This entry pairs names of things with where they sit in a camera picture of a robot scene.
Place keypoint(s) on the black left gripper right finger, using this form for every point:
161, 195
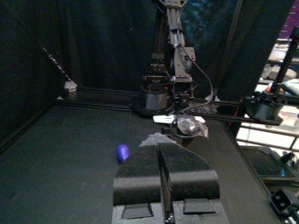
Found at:
192, 178

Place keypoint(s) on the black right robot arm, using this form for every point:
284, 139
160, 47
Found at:
180, 61

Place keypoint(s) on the black camera box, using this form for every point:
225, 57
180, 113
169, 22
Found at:
285, 204

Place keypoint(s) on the purple toy eggplant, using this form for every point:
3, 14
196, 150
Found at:
124, 152

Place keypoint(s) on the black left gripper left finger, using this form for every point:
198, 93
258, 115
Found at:
137, 180

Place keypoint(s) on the white corner bracket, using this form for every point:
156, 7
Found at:
70, 85

